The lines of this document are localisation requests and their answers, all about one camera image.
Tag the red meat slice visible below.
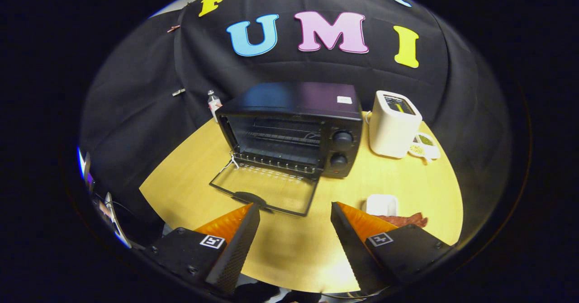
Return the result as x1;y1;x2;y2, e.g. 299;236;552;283
375;212;428;228

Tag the white rectangular plate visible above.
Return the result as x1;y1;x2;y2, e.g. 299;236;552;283
365;194;399;217

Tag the white pop-up toaster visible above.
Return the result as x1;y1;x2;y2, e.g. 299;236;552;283
368;90;423;159

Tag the black backdrop cloth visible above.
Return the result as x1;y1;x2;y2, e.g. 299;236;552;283
79;0;513;249

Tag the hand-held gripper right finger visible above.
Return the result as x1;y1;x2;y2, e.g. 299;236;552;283
330;201;453;294

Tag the black toaster oven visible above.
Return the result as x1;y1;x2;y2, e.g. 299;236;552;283
209;82;364;217

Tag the small white seasoning dish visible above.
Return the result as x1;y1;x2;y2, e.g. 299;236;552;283
408;132;441;164

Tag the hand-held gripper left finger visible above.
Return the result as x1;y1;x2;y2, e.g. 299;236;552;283
147;203;261;295

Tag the clear plastic bottle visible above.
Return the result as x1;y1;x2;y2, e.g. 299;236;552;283
207;90;223;123

